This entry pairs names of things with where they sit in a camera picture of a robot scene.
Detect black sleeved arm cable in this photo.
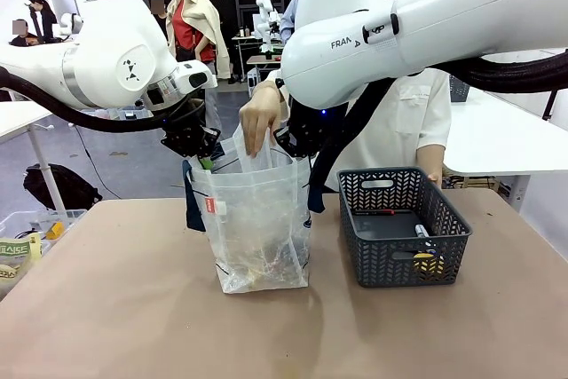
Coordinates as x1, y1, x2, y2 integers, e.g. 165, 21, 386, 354
0, 66, 181, 135
308, 48, 568, 216

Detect white table with round leg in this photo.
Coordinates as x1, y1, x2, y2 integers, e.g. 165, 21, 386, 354
0, 100, 68, 212

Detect black sleeved right arm cable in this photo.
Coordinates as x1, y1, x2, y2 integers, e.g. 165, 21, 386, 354
308, 48, 568, 216

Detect black-haired figure in black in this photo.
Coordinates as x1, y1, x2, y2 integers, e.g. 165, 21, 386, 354
27, 0, 59, 42

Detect background work table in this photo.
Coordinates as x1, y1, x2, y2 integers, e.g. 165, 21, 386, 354
231, 34, 285, 83

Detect dark mesh basket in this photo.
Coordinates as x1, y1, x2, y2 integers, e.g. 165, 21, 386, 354
448, 74, 471, 104

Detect person in white t-shirt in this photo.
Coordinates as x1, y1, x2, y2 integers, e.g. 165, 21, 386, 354
265, 0, 454, 193

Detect black backpack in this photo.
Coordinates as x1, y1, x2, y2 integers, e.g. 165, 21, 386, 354
22, 162, 104, 212

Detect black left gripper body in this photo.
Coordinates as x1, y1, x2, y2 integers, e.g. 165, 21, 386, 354
160, 98, 222, 162

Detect green print snack package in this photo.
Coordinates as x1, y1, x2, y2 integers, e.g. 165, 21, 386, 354
0, 263, 35, 303
0, 232, 43, 270

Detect person in blue shirt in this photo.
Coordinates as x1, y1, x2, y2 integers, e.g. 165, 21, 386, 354
279, 0, 304, 46

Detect clear shopping bag navy handles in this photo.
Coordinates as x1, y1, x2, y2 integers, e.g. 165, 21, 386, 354
181, 123, 328, 296

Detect dark grey plastic basket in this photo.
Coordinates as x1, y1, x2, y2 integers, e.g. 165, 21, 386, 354
336, 166, 474, 289

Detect red and black pen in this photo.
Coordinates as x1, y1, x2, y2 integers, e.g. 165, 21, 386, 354
353, 208, 413, 217

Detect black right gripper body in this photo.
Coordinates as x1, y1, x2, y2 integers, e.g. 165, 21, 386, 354
272, 99, 352, 162

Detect seated person in black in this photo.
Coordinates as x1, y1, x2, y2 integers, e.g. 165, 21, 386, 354
9, 18, 41, 48

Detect clear plastic pouch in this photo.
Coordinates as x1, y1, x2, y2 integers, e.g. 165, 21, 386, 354
232, 123, 277, 175

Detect yellow packet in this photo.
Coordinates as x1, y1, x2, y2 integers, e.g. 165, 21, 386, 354
412, 251, 446, 274

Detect black sleeved left arm cable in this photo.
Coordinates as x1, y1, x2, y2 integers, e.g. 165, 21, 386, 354
0, 66, 181, 135

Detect mannequin with beige jacket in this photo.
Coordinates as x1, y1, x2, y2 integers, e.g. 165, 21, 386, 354
161, 0, 233, 83

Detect person's right forearm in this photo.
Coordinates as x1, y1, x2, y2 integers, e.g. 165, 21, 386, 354
250, 78, 290, 106

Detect small yellow box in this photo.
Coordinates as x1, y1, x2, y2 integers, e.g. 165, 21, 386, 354
44, 220, 66, 241

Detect person's right hand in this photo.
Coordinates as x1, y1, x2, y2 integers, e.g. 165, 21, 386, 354
239, 91, 284, 159

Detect clear bin with goods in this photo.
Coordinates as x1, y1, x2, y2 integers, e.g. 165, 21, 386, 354
0, 208, 89, 267

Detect person's left forearm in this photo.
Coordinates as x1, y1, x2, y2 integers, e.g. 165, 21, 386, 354
414, 143, 447, 175

